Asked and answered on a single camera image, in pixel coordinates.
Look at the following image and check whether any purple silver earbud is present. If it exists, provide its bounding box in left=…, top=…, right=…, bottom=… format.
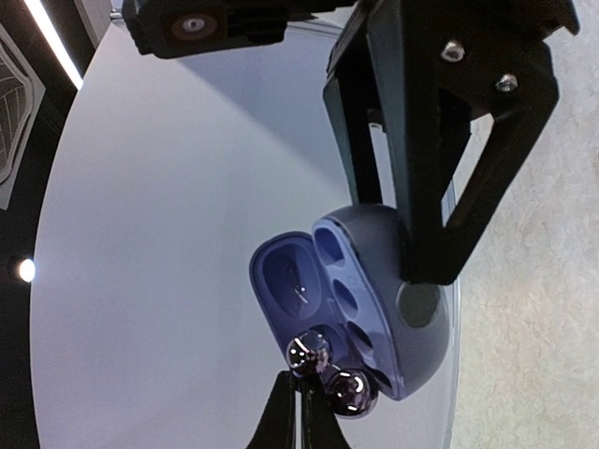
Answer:
left=285, top=329, right=379, bottom=418

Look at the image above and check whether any blue-grey oval charging case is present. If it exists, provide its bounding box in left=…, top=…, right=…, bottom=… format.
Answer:
left=249, top=205, right=456, bottom=400

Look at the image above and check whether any ceiling strip light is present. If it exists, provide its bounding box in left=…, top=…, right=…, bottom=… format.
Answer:
left=23, top=0, right=83, bottom=91

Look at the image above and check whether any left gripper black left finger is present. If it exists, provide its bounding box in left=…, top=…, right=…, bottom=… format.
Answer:
left=250, top=371, right=297, bottom=449

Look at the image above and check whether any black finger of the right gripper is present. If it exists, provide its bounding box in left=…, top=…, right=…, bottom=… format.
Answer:
left=367, top=1, right=580, bottom=284
left=323, top=1, right=402, bottom=206

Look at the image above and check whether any round ceiling spot light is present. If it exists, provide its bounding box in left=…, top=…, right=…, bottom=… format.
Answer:
left=7, top=257, right=37, bottom=283

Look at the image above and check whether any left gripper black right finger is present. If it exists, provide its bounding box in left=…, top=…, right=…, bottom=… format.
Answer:
left=299, top=378, right=349, bottom=449

